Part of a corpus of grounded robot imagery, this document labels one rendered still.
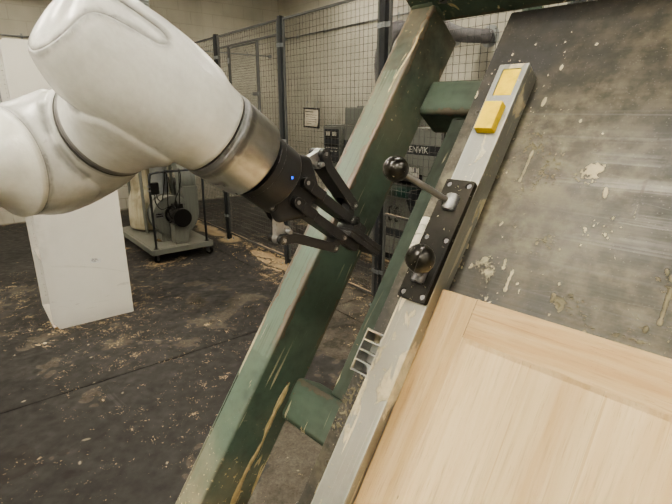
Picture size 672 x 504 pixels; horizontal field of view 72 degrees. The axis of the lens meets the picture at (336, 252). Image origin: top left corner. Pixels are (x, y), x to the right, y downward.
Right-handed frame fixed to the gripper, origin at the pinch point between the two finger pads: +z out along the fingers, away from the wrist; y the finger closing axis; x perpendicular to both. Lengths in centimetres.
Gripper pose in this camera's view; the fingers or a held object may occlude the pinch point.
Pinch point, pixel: (358, 239)
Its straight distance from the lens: 64.0
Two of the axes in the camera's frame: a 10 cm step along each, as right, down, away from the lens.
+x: 7.0, 2.1, -6.8
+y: -4.1, 9.0, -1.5
